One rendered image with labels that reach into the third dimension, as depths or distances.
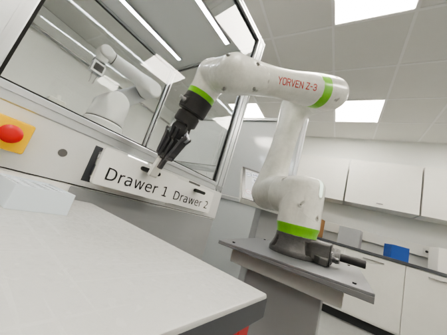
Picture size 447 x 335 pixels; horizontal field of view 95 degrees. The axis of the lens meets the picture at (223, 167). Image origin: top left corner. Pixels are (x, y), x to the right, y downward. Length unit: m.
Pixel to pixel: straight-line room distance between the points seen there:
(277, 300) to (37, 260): 0.54
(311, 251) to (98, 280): 0.56
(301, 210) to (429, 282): 2.91
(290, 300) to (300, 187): 0.30
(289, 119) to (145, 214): 0.69
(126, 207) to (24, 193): 0.43
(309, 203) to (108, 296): 0.56
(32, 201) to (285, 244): 0.58
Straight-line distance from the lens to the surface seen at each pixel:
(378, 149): 4.45
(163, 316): 0.19
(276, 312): 0.66
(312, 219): 0.67
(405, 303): 3.46
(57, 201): 0.46
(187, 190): 0.95
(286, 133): 0.88
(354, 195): 3.80
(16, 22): 0.75
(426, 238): 4.23
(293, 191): 0.67
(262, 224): 1.42
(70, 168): 0.73
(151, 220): 0.89
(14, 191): 0.44
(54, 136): 0.72
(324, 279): 0.54
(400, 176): 3.96
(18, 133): 0.63
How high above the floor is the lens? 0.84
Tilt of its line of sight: 12 degrees up
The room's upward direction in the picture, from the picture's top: 17 degrees clockwise
